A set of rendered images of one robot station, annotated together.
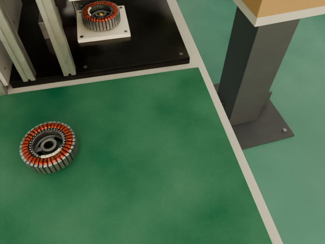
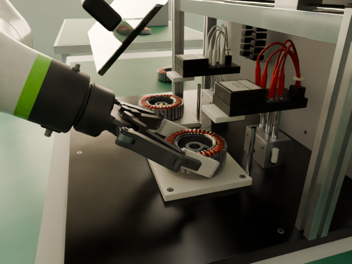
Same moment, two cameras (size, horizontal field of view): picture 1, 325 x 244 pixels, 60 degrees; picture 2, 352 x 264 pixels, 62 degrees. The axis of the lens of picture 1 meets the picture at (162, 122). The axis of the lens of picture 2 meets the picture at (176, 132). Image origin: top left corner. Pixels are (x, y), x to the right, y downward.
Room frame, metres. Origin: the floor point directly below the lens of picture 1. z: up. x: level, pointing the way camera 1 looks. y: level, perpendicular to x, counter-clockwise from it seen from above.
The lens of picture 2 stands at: (1.44, 0.16, 1.07)
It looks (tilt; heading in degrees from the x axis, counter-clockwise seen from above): 26 degrees down; 175
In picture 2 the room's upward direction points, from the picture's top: straight up
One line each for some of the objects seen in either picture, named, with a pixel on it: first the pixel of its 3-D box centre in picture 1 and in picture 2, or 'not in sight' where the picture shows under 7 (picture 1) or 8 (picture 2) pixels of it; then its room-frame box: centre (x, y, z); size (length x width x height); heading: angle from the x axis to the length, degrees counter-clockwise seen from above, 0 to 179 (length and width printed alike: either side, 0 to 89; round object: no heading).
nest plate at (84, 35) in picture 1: (102, 22); (161, 116); (0.75, 0.18, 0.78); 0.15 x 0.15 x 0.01; 12
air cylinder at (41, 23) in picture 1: (51, 22); (215, 102); (0.72, 0.32, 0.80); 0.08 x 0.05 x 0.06; 12
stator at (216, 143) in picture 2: not in sight; (194, 150); (0.99, 0.23, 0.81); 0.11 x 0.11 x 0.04
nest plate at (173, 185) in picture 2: not in sight; (194, 165); (0.99, 0.23, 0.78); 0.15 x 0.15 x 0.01; 12
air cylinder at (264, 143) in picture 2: not in sight; (265, 144); (0.96, 0.37, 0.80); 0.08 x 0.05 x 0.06; 12
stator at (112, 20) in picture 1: (101, 15); (161, 107); (0.75, 0.18, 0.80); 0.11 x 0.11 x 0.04
